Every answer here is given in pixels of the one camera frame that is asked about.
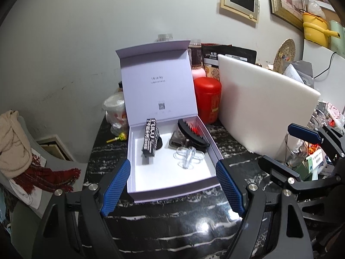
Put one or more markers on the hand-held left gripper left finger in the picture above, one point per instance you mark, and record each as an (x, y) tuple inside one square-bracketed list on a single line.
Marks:
[(116, 187)]

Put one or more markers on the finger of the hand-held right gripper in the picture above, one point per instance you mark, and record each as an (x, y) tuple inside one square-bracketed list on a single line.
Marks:
[(304, 134), (280, 171)]

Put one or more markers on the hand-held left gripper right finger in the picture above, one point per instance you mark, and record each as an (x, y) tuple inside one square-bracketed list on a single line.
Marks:
[(229, 188)]

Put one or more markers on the black hair claw clip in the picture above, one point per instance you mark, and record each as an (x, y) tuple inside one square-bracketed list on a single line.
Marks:
[(199, 143)]

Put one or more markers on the black round object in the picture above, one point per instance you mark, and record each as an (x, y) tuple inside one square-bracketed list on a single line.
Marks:
[(159, 143)]

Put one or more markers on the white hinged gift box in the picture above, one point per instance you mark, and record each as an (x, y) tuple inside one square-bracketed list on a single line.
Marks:
[(159, 86)]

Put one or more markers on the clear glass cup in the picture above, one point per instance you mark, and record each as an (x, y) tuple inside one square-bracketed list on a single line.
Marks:
[(296, 151)]

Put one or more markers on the green white carton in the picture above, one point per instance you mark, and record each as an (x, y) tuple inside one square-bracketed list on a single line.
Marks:
[(318, 164)]

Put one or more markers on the pink printed packet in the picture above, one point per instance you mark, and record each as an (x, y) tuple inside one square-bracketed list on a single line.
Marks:
[(333, 110)]

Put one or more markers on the white foam board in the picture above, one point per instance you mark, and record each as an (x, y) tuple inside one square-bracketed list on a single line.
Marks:
[(264, 108)]

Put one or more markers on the yellow lollipop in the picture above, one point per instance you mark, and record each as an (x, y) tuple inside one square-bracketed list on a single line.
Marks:
[(122, 136)]

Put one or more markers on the white appliance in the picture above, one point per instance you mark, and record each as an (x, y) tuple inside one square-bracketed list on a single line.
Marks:
[(334, 86)]

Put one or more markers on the grey bag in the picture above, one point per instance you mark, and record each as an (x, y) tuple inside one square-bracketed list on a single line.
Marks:
[(304, 70)]

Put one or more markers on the red plaid scarf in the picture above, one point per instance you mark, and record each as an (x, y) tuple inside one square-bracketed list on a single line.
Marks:
[(45, 178)]

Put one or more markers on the clear plastic cup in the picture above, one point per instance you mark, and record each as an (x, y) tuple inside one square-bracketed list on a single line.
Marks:
[(114, 110)]

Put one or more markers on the round woven trivet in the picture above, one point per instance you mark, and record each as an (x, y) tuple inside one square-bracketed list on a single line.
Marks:
[(287, 51)]

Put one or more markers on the red plastic canister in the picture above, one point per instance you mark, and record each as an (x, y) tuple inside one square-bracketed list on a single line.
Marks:
[(207, 99)]

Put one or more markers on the pale green container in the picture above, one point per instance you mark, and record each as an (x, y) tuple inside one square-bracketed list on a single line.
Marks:
[(338, 37)]

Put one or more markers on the yellow pot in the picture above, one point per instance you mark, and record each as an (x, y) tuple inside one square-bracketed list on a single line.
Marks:
[(315, 29)]

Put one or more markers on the beige knitted cloth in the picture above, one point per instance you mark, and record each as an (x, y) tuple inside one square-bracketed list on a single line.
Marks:
[(13, 140)]

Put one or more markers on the black printed snack bag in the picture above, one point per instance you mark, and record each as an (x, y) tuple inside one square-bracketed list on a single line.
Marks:
[(215, 56)]

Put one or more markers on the pink bottle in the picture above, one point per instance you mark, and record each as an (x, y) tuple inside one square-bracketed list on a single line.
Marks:
[(199, 73)]

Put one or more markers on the white plastic bag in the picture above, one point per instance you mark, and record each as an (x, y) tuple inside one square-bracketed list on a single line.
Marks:
[(316, 8)]

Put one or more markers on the clear jar with brown label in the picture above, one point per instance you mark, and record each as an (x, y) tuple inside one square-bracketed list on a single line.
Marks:
[(195, 56)]

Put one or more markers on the wooden picture frame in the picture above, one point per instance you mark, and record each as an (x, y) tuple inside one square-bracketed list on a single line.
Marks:
[(58, 151)]

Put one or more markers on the cream wall intercom panel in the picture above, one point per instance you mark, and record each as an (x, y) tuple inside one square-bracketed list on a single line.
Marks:
[(240, 1)]

